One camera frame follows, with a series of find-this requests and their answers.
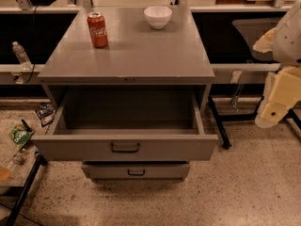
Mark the red soda can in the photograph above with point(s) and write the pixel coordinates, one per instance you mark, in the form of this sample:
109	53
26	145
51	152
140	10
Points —
97	29

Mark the green chip bag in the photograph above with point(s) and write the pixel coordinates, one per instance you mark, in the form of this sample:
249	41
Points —
20	136

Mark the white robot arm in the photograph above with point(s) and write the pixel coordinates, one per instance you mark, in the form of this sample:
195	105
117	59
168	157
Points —
284	41

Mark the grey metal drawer cabinet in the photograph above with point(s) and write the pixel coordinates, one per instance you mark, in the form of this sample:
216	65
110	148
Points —
137	57

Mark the white ceramic bowl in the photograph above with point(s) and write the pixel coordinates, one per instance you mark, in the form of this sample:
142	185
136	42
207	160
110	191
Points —
157	16

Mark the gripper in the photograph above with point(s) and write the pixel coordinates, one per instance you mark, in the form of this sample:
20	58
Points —
289	40

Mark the grey top drawer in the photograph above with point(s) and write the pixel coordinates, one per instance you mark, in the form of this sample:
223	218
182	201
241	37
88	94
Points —
127	125

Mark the clear plastic water bottle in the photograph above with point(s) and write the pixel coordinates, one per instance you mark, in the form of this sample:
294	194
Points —
22	56

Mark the black metal stand frame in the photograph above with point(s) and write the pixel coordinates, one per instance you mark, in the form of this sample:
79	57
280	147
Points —
219	119

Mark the dark snack packet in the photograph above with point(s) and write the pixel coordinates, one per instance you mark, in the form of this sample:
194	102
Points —
45	113

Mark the grey drawer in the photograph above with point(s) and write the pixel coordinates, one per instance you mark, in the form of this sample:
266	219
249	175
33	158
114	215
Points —
136	171
127	125

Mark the grey bottom drawer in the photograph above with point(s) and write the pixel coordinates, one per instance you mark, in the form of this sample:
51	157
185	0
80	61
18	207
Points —
136	171

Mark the crumpled clear plastic bottle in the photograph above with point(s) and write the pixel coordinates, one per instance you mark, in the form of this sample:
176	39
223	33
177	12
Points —
17	159

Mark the dark grey stand tray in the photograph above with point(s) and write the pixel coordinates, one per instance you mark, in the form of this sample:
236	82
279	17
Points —
252	30

